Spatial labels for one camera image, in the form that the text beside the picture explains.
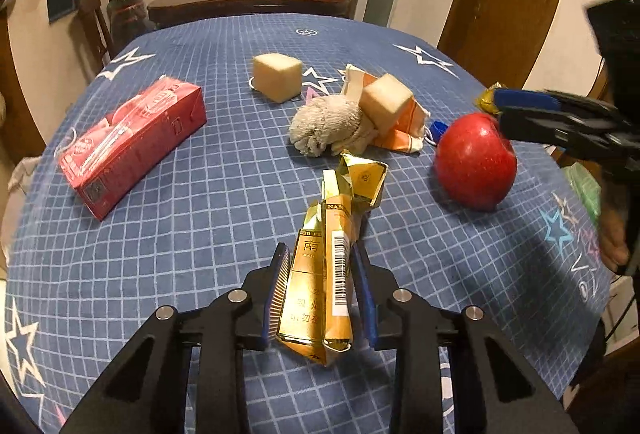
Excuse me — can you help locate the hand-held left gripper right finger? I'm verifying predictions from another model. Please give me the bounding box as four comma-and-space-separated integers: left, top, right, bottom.
350, 241, 581, 434

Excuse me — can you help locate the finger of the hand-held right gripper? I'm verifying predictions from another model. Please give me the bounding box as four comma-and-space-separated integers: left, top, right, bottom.
492, 87, 621, 125
499, 110, 627, 161

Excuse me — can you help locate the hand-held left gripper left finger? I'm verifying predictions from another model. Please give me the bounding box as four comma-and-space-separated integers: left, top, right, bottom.
59, 241, 293, 434

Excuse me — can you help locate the golden cigarette pack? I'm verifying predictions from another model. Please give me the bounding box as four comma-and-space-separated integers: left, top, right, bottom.
275, 153, 390, 367

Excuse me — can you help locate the golden wrapper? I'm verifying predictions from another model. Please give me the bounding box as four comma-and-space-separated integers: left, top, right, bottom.
474, 82, 506, 115

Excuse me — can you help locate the green trash bin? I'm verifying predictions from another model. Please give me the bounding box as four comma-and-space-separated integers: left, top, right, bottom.
560, 161, 602, 225

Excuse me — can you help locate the person's right hand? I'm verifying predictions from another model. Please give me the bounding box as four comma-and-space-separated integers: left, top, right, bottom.
597, 201, 632, 271

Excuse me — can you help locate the red apple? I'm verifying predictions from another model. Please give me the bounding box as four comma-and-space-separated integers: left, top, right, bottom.
433, 112, 519, 212

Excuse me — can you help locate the blue star-print tablecloth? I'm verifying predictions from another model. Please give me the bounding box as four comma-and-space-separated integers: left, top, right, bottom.
0, 11, 619, 434

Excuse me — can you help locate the orange white packet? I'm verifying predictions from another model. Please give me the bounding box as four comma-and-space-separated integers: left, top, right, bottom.
341, 64, 432, 155

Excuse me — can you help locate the yellow sponge cube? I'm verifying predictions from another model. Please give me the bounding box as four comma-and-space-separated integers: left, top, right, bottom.
359, 72, 415, 135
251, 52, 304, 104

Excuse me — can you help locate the grey rag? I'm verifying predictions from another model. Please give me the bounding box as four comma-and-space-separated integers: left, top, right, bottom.
289, 94, 381, 159

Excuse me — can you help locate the red carton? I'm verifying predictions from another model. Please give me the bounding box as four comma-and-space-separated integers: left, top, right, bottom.
57, 76, 207, 222

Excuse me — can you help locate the dark wooden table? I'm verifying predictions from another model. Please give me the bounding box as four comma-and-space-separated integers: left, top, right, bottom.
146, 0, 353, 30

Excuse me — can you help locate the dark bag with packets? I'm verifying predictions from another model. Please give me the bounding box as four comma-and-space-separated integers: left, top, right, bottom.
107, 0, 151, 59

